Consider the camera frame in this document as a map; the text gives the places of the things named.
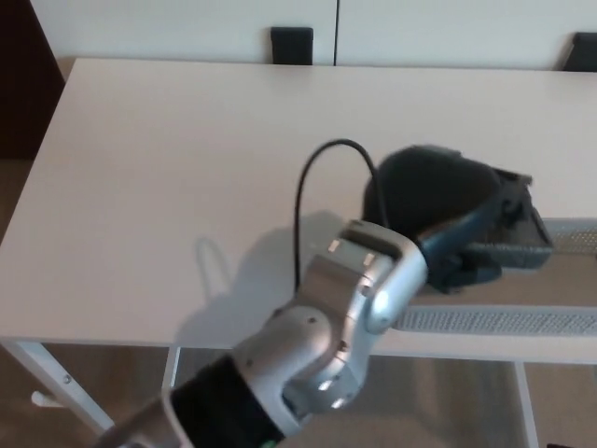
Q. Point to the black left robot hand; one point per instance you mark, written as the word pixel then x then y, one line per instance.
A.
pixel 429 186

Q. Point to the dark grey block eraser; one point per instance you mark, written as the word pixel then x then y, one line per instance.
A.
pixel 527 247

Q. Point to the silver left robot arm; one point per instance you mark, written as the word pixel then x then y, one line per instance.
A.
pixel 317 336

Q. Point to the grey perforated container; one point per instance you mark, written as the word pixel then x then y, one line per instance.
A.
pixel 490 322

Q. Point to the white desk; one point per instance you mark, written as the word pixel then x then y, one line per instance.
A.
pixel 163 163

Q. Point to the white desk hook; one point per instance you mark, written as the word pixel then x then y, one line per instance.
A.
pixel 42 400

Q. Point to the white cabinet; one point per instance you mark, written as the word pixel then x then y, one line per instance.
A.
pixel 420 28

